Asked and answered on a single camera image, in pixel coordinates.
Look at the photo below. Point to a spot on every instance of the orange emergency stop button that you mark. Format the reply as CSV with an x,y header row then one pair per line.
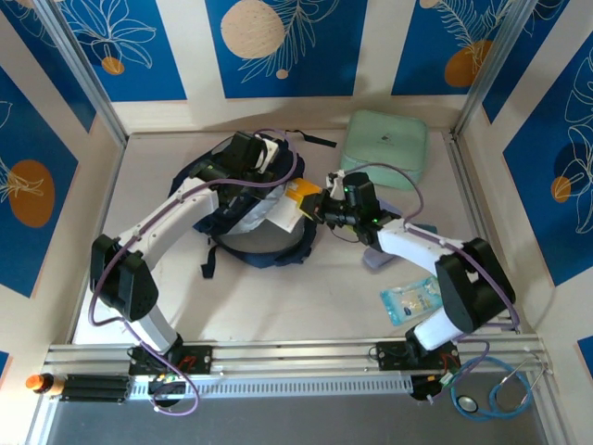
x,y
37,384

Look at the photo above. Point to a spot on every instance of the blue wet wipes packet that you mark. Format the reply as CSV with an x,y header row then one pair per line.
x,y
410,301

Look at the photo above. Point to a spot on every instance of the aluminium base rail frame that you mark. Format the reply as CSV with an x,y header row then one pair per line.
x,y
301,354

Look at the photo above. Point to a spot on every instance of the aluminium corner post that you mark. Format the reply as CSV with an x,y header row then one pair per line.
x,y
495,65
83,74

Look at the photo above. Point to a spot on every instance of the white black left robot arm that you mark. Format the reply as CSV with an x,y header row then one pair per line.
x,y
162,222

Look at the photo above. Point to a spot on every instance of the mint green zip case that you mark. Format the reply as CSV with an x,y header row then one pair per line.
x,y
384,143

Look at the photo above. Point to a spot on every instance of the aluminium side rail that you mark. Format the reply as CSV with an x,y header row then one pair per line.
x,y
482,232

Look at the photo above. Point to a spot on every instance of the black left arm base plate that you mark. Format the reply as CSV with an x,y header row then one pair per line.
x,y
194,359

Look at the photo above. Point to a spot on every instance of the orange yellow packet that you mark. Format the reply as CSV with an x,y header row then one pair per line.
x,y
301,186

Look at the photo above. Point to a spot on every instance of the teal pouch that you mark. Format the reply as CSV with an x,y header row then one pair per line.
x,y
424,228

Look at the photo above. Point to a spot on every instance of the navy blue backpack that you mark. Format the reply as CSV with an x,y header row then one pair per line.
x,y
259,259

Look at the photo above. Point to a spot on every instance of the black ribbed block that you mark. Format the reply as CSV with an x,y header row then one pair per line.
x,y
95,388

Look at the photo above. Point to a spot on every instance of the lavender grey pouch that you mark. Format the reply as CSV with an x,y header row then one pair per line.
x,y
374,260

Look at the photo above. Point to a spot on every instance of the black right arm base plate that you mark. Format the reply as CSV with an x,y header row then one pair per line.
x,y
391,356

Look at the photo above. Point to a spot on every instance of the blue stethoscope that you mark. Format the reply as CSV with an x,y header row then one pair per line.
x,y
509,403

